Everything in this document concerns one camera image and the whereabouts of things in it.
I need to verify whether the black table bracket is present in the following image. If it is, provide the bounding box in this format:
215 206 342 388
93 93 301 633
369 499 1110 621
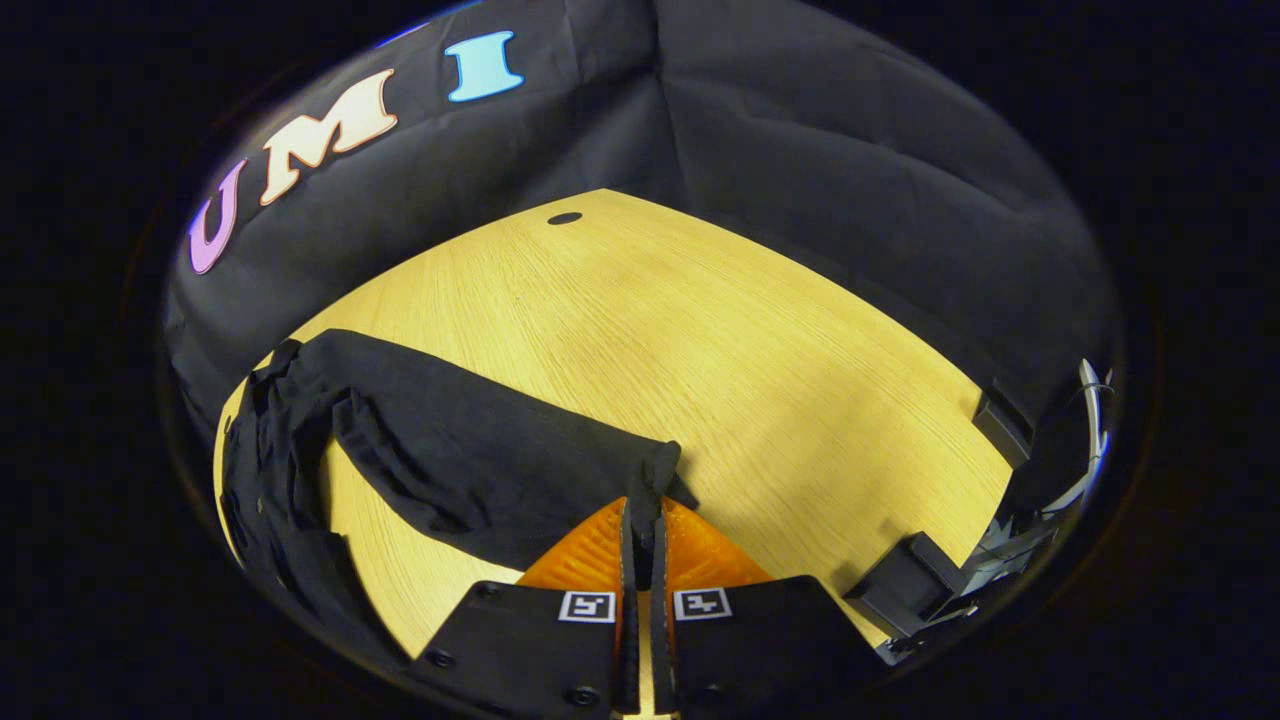
845 532 967 641
973 385 1033 468

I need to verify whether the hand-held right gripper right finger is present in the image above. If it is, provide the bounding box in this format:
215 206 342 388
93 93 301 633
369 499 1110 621
650 497 891 719

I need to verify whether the black buttoned garment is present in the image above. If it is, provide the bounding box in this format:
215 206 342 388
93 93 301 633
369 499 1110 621
220 328 701 661

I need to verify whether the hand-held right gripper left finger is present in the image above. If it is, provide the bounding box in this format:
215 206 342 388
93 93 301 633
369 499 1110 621
408 497 641 719

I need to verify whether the white metal frame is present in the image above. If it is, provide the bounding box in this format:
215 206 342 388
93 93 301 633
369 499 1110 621
960 358 1116 606

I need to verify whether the black backdrop cloth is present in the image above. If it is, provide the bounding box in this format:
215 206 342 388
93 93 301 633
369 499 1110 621
165 0 1121 471

